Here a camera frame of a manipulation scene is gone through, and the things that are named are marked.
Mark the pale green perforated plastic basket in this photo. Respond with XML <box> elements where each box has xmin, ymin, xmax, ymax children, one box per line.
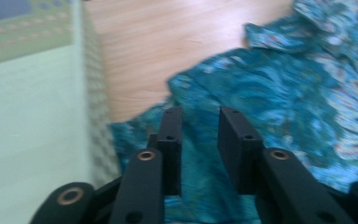
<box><xmin>0</xmin><ymin>0</ymin><xmax>122</xmax><ymax>224</ymax></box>

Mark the teal patterned cloth garment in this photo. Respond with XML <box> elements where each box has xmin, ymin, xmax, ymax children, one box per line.
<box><xmin>109</xmin><ymin>0</ymin><xmax>358</xmax><ymax>224</ymax></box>

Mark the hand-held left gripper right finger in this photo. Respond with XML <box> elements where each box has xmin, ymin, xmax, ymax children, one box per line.
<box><xmin>217</xmin><ymin>105</ymin><xmax>266</xmax><ymax>196</ymax></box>

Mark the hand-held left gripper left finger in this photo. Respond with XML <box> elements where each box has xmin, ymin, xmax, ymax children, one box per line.
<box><xmin>146</xmin><ymin>105</ymin><xmax>184</xmax><ymax>197</ymax></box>

